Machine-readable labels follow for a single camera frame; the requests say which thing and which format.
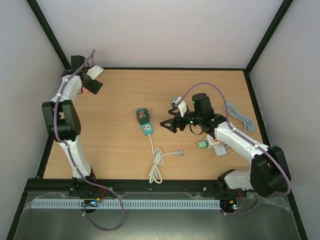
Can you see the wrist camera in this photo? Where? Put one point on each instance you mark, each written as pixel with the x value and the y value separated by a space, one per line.
pixel 178 103
pixel 94 71

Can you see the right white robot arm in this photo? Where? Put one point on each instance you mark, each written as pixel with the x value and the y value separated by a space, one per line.
pixel 265 176

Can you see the light green cube plug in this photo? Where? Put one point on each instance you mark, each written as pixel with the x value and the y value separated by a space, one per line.
pixel 202 144

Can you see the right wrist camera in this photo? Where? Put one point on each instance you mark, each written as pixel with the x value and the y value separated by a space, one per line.
pixel 178 103

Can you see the grey white flat adapter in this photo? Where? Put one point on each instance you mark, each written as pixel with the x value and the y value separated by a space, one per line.
pixel 221 150

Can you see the black aluminium frame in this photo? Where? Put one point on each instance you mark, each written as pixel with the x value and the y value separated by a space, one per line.
pixel 208 188

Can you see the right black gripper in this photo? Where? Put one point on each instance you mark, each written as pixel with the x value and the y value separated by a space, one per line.
pixel 178 121

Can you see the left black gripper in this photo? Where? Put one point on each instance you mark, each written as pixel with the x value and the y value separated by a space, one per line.
pixel 96 87

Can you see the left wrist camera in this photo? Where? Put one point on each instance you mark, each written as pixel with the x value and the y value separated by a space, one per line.
pixel 94 71

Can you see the slotted cable duct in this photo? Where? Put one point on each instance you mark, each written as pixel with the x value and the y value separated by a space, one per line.
pixel 130 204

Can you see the dark green cube socket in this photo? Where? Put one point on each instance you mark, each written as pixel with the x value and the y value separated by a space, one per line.
pixel 143 116

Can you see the light blue power strip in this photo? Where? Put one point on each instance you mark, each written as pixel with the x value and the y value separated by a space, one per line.
pixel 250 128

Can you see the white cube socket adapter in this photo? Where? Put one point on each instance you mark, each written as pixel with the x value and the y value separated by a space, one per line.
pixel 211 142

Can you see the teal power strip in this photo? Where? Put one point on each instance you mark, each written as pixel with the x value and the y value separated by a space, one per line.
pixel 147 129

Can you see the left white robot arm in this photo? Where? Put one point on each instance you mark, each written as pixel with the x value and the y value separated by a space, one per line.
pixel 63 123

